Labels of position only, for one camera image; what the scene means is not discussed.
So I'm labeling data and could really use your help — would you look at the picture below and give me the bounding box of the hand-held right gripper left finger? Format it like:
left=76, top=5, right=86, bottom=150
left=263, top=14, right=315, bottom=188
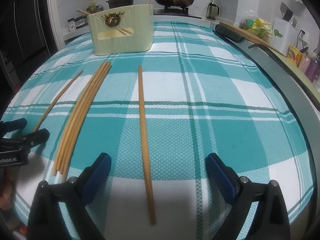
left=26, top=152, right=112, bottom=240

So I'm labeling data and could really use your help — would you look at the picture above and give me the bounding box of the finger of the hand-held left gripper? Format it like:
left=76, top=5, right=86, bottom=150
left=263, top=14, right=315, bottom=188
left=15, top=128, right=50, bottom=147
left=0, top=118, right=27, bottom=137

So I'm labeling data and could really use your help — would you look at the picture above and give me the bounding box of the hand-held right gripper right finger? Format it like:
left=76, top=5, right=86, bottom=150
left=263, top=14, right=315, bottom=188
left=205, top=153, right=292, bottom=240

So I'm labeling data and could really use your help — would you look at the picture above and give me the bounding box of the bundle of wooden chopsticks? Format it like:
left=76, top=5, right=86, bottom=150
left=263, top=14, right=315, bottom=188
left=52, top=60, right=112, bottom=183

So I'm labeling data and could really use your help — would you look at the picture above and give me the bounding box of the cream utensil box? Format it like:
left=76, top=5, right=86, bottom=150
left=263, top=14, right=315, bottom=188
left=87, top=4, right=153, bottom=56

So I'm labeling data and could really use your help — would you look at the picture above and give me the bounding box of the person's left hand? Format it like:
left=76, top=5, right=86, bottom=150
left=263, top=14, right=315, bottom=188
left=0, top=167, right=15, bottom=200

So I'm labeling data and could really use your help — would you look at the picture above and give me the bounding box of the teal plaid tablecloth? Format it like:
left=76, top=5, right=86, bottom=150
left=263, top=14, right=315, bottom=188
left=0, top=20, right=316, bottom=240

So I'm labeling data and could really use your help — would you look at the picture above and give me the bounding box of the dark refrigerator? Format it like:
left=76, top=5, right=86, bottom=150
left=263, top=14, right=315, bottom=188
left=0, top=0, right=55, bottom=58

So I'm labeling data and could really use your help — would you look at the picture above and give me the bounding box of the green cutting board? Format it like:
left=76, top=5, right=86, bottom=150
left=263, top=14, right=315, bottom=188
left=262, top=44, right=320, bottom=111

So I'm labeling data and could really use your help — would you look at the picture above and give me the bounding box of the purple bottle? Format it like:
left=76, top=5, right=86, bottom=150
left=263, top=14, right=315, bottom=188
left=305, top=54, right=320, bottom=83

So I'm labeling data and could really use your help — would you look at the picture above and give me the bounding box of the pink cup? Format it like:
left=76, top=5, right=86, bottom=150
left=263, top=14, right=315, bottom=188
left=298, top=52, right=313, bottom=72

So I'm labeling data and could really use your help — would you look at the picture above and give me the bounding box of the yellow printed cup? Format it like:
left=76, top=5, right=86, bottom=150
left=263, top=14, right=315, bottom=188
left=286, top=45, right=303, bottom=67

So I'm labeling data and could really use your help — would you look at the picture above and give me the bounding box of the wooden cutting board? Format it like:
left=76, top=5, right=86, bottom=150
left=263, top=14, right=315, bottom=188
left=219, top=22, right=288, bottom=58

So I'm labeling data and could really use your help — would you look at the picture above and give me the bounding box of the white utensil holder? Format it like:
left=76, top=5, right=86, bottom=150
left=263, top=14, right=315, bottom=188
left=272, top=16, right=297, bottom=53

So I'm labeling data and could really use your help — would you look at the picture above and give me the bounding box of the plastic bag with yellow contents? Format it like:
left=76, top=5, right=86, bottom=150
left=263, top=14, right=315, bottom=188
left=241, top=10, right=273, bottom=37

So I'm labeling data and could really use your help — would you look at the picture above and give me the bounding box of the clay pot with orange lid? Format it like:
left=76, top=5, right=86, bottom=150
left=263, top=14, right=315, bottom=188
left=105, top=0, right=137, bottom=9

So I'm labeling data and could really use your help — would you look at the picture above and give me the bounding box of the dark glass kettle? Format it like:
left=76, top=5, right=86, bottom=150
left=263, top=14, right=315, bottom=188
left=207, top=1, right=220, bottom=21

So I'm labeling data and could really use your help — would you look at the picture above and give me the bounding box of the black gas hob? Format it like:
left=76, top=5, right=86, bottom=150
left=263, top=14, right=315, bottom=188
left=153, top=6, right=202, bottom=19

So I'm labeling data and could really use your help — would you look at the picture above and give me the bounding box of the grey spatula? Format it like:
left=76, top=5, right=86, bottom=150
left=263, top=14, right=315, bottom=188
left=280, top=2, right=289, bottom=20

